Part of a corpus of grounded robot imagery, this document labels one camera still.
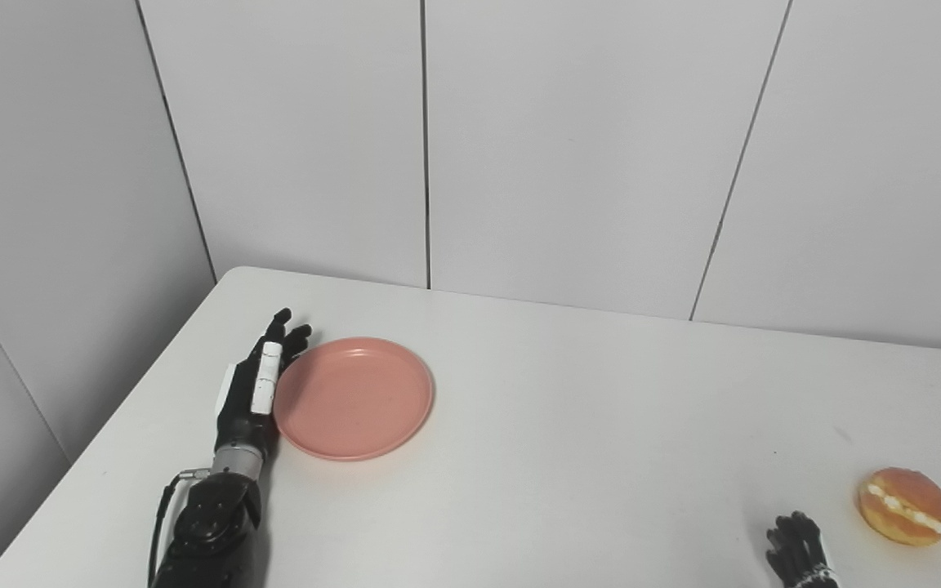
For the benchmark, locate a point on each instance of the pink round plate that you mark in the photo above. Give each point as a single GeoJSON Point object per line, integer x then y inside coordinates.
{"type": "Point", "coordinates": [354, 398]}

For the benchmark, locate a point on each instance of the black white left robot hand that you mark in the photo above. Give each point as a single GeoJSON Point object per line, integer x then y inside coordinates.
{"type": "Point", "coordinates": [242, 408]}

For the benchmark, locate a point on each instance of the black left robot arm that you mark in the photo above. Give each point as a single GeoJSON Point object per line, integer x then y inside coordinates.
{"type": "Point", "coordinates": [213, 523]}

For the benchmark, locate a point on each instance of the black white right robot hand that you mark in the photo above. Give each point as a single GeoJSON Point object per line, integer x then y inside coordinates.
{"type": "Point", "coordinates": [797, 551]}

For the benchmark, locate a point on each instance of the cream puff pastry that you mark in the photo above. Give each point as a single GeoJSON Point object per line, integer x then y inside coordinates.
{"type": "Point", "coordinates": [903, 506]}

